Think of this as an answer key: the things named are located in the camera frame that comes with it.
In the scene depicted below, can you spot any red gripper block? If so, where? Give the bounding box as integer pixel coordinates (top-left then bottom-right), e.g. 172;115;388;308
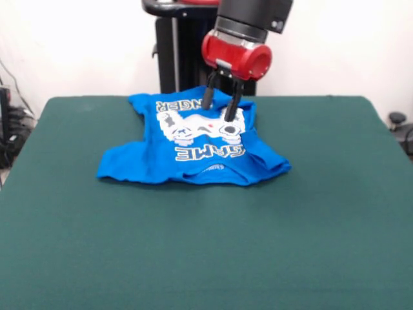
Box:
201;30;273;123

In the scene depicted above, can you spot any blue printed t-shirt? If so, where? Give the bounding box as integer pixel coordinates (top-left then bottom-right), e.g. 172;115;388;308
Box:
96;85;292;187

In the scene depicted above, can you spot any black electronics box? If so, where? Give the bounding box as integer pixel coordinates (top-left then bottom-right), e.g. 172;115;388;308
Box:
0;86;13;143

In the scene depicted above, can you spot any dark green table cloth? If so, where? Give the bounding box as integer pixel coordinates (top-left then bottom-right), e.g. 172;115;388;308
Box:
0;95;413;310

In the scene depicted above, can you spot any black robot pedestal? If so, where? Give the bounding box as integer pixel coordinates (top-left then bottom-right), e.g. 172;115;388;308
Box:
141;0;279;97

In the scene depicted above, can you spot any black chair part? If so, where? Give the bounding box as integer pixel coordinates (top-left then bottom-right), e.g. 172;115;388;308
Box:
388;111;413;162

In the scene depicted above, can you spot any black cable bundle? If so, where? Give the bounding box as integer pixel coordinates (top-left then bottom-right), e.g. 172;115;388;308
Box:
0;57;38;171

